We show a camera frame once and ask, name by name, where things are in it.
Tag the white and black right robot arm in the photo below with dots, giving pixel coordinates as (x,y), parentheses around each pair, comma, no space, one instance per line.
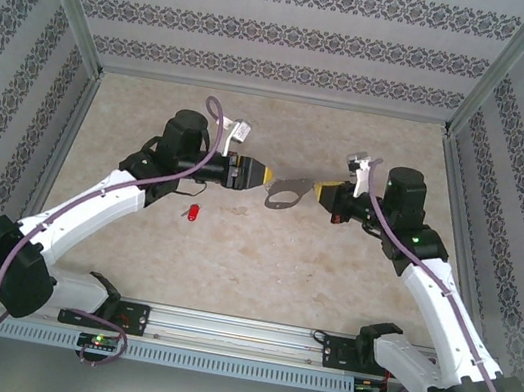
(439,313)

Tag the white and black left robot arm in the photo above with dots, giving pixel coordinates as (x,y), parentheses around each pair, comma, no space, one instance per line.
(88,203)

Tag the small controller board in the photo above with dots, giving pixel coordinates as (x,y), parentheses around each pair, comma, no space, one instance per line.
(370,388)

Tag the controller board with green light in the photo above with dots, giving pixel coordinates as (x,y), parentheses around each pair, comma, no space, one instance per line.
(99,341)

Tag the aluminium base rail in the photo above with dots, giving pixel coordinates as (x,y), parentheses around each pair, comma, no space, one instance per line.
(238,331)

